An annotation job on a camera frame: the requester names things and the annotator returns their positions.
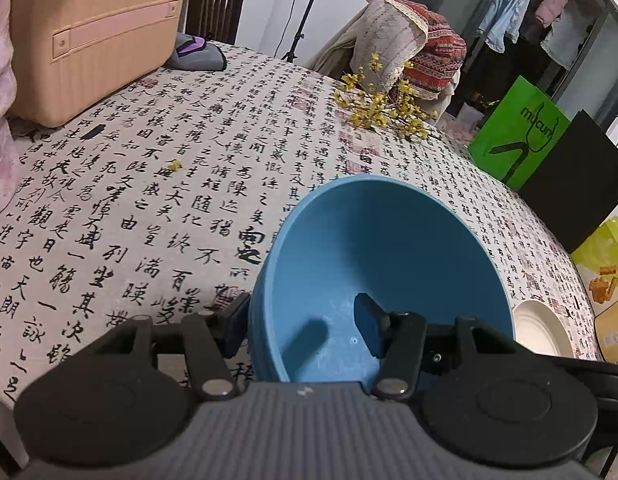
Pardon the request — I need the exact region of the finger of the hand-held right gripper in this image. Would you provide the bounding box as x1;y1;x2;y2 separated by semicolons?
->
421;338;458;377

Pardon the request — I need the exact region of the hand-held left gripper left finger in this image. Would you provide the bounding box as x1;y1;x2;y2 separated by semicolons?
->
89;292;252;402

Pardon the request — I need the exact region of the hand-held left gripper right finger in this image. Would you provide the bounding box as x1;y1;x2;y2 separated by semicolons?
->
354;292;530;402

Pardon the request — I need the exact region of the cream plate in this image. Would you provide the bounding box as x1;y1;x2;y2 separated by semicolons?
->
512;300;571;359

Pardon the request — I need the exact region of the blue bowl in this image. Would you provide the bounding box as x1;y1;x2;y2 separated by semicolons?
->
248;175;514;396

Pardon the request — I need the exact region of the yellow-green snack box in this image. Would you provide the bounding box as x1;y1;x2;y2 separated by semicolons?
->
571;217;618;361

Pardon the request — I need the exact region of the calligraphy print tablecloth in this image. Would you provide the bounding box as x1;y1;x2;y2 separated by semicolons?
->
0;40;610;411

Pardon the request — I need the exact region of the black paper bag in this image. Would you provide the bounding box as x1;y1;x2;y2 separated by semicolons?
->
519;109;618;255

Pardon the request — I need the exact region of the yellow flower branch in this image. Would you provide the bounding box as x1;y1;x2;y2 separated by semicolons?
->
334;52;440;141

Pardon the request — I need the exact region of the green paper bag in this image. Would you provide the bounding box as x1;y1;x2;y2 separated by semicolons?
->
468;75;572;191

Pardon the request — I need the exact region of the grey purple cloth pouch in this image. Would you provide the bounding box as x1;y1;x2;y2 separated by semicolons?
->
169;32;226;72

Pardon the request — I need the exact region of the beige cloth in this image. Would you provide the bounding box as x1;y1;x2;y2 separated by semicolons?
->
311;10;370;78

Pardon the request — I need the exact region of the black light stand with lamp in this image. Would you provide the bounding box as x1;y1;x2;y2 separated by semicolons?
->
281;0;334;63

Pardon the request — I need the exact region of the pink speckled vase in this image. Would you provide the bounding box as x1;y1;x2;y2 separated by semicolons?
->
0;0;20;223

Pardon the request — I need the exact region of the dark wooden chair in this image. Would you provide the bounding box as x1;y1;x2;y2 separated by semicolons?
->
185;0;252;46

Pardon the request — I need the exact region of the light blue hanging shirt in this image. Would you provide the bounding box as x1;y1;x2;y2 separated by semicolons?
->
476;0;537;53

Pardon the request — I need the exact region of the pink ribbed suitcase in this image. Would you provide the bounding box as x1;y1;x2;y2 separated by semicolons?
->
11;0;192;128

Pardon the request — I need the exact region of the white hanging garment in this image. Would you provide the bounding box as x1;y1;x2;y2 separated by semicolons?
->
541;5;597;71

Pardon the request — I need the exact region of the pink hanging garment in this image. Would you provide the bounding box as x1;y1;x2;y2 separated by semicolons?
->
535;0;570;28

